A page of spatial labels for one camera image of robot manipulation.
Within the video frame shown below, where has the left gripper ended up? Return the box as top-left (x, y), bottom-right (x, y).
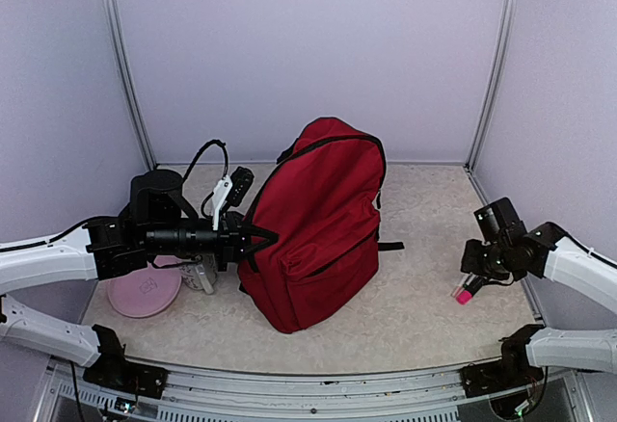
top-left (144, 212), bottom-right (278, 272)

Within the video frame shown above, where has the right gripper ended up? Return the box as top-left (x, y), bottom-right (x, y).
top-left (459, 238), bottom-right (512, 280)

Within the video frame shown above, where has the pink highlighter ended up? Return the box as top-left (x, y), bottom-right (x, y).
top-left (452, 274), bottom-right (484, 305)

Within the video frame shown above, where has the red backpack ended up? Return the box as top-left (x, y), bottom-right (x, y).
top-left (237, 117), bottom-right (404, 333)

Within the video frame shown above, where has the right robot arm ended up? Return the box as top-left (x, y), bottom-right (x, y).
top-left (455, 198), bottom-right (616, 387)

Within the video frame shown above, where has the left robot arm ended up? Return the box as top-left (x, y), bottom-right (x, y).
top-left (1, 168), bottom-right (279, 388)

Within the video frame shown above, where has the white patterned mug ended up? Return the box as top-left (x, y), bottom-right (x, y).
top-left (179, 253), bottom-right (217, 295)

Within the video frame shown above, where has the pink plate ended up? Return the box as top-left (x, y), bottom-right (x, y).
top-left (105, 256), bottom-right (182, 319)

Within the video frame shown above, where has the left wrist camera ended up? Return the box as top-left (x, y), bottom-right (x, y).
top-left (201, 167), bottom-right (255, 231)

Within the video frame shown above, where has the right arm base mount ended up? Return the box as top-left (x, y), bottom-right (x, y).
top-left (459, 360), bottom-right (545, 398)

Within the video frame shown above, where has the front aluminium rail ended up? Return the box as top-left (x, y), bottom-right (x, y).
top-left (26, 357), bottom-right (600, 421)

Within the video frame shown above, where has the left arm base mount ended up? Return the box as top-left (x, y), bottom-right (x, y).
top-left (83, 360), bottom-right (169, 400)

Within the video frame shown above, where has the right aluminium frame post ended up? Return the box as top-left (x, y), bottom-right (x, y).
top-left (465, 0), bottom-right (518, 174)

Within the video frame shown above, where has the aluminium frame post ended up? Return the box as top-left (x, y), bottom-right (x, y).
top-left (465, 0), bottom-right (518, 174)
top-left (102, 0), bottom-right (157, 171)

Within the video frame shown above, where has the left aluminium frame post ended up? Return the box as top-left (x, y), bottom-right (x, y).
top-left (102, 0), bottom-right (157, 171)

